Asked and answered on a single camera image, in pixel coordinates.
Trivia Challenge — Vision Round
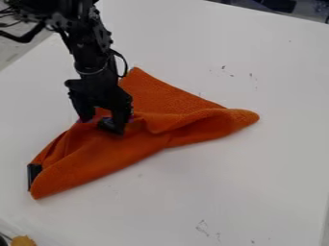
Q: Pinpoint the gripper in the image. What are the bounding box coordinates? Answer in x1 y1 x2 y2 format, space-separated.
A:
63 63 134 135

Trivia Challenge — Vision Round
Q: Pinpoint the orange cloth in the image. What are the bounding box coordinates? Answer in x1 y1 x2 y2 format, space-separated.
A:
25 66 262 201

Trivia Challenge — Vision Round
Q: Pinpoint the yellow toy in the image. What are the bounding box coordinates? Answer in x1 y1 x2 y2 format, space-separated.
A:
9 234 39 246

